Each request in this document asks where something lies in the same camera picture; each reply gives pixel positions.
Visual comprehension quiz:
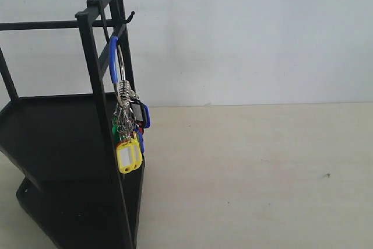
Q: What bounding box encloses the colourful key tag bunch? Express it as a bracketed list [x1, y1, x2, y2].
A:
[109, 36, 151, 174]

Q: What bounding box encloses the black metal S hook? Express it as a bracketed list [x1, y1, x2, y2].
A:
[97, 0, 136, 47]

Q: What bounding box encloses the black metal shelf rack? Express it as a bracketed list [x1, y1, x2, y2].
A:
[1, 0, 144, 248]

